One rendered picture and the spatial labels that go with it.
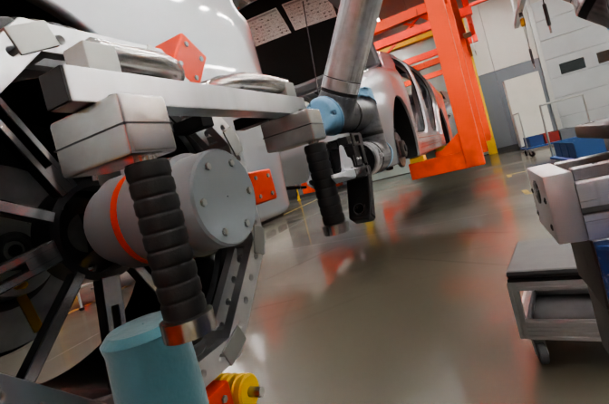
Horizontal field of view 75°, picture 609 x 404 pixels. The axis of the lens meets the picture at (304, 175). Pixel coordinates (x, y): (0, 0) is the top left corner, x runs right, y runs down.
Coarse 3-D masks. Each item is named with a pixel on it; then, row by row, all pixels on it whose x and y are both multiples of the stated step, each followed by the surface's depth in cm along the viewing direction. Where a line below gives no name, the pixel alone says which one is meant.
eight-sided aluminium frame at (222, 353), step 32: (0, 32) 45; (32, 32) 48; (64, 32) 52; (0, 64) 44; (32, 64) 51; (224, 128) 78; (256, 224) 80; (256, 256) 78; (224, 288) 73; (224, 320) 72; (224, 352) 64; (0, 384) 38; (32, 384) 40
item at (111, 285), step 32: (0, 96) 53; (32, 96) 64; (0, 128) 52; (32, 160) 55; (64, 192) 58; (32, 224) 57; (64, 224) 61; (32, 256) 52; (64, 256) 56; (96, 256) 64; (0, 288) 48; (64, 288) 55; (96, 288) 60; (64, 320) 54; (128, 320) 81; (32, 352) 50; (96, 352) 76; (64, 384) 65; (96, 384) 61
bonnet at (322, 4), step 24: (264, 0) 346; (288, 0) 345; (312, 0) 344; (336, 0) 340; (264, 24) 368; (288, 24) 367; (312, 24) 365; (264, 48) 391; (288, 48) 386; (312, 48) 382; (264, 72) 410; (288, 72) 404; (312, 72) 397
